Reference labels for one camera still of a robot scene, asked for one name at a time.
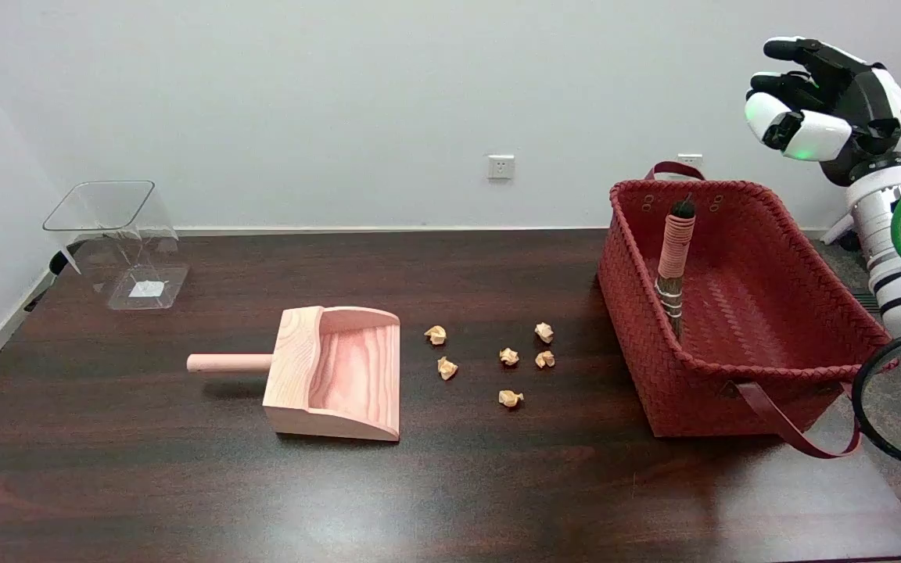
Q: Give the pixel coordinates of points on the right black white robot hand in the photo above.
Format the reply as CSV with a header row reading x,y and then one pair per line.
x,y
865,102

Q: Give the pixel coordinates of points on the small straw hand broom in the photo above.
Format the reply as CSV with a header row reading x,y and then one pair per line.
x,y
675,250

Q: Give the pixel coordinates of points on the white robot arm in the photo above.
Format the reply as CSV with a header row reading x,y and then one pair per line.
x,y
881,211

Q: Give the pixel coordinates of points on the red woven basket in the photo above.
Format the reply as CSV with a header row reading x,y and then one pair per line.
x,y
755,313

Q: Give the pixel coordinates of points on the grey office chair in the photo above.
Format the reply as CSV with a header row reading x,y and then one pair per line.
x,y
838,229

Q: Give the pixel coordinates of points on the crumpled yellow paper ball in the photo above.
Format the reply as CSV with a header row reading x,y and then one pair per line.
x,y
447,367
545,359
511,398
436,335
544,332
508,356

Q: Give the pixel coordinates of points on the wooden dustpan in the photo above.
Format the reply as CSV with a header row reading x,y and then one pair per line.
x,y
341,375

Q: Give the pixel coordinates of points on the clear plastic bin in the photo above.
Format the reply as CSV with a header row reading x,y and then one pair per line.
x,y
126,258

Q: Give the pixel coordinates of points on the white wall socket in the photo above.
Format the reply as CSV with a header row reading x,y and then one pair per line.
x,y
500,166
691,159

